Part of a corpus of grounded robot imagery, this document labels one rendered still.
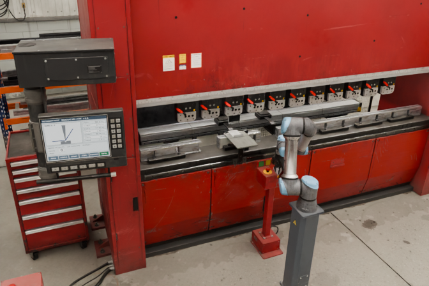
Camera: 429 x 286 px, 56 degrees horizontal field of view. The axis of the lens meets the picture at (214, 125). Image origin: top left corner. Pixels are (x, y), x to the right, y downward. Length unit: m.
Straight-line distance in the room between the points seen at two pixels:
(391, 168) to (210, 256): 2.08
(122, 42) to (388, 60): 2.46
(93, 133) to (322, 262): 2.28
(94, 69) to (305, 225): 1.74
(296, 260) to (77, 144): 1.77
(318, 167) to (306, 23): 1.34
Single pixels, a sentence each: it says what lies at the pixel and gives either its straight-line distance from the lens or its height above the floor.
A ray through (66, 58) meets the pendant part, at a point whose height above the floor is 1.90.
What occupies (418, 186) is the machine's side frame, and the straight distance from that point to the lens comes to 4.97.
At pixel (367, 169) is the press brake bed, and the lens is 4.34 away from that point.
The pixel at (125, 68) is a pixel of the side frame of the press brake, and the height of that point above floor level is 1.71.
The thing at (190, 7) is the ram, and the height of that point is 2.04.
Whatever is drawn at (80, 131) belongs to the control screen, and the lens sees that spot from 2.38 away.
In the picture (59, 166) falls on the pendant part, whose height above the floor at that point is 1.29.
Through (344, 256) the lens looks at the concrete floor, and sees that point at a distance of 3.88.
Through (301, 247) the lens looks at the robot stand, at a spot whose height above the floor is 0.49.
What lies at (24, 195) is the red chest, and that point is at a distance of 3.46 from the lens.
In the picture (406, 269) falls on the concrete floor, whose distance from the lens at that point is 3.96.
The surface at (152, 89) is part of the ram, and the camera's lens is 3.02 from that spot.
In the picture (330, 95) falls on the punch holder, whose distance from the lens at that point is 3.77.
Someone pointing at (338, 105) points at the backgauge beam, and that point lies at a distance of 4.27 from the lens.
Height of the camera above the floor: 2.49
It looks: 25 degrees down
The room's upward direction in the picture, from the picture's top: 1 degrees clockwise
